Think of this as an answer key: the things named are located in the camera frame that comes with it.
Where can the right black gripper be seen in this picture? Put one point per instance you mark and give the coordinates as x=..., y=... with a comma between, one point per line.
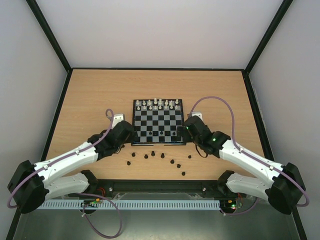
x=186, y=133

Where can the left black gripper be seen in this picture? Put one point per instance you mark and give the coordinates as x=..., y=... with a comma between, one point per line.
x=131, y=139

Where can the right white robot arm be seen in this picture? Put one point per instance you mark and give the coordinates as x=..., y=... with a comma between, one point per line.
x=280, y=185

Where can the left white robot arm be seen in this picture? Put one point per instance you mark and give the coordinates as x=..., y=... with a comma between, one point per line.
x=34, y=183

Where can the black and silver chessboard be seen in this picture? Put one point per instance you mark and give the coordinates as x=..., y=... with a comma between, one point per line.
x=144, y=121

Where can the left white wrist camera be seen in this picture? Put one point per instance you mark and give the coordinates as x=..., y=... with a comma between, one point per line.
x=117, y=118

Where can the black aluminium frame rail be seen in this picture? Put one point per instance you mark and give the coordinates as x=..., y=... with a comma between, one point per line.
x=205, y=188

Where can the light blue cable duct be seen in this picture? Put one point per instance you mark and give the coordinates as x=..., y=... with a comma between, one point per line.
x=77, y=204

